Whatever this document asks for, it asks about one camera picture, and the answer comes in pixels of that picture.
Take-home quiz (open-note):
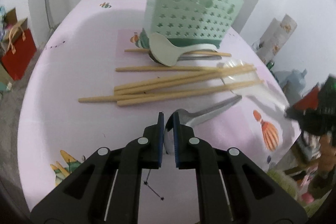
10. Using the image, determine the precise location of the metal spoon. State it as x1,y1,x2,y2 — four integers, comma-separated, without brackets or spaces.
163,95,242,155

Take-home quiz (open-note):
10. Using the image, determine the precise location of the clear plastic spoon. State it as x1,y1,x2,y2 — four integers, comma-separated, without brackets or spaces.
217,59,288,110

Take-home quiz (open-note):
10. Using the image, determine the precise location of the white rice paddle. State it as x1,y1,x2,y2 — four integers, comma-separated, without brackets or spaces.
149,33,217,67

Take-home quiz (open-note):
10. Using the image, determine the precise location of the floral paper roll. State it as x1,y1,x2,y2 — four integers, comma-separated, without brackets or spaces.
256,14,297,65

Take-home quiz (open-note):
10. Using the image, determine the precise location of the pink patterned tablecloth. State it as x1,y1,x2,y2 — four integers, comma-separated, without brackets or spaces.
18,0,300,209

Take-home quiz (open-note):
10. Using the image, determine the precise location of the red gift bag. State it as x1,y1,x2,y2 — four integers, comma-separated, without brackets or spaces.
1,18,37,81

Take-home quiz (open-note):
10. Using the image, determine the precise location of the green perforated utensil basket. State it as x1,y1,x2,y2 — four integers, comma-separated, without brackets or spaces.
135,0,245,49

